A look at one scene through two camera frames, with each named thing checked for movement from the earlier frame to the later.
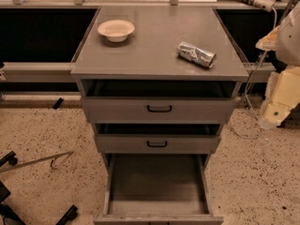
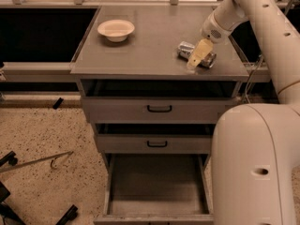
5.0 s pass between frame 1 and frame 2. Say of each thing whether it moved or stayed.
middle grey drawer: stayed
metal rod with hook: stayed
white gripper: moved
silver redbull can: stayed
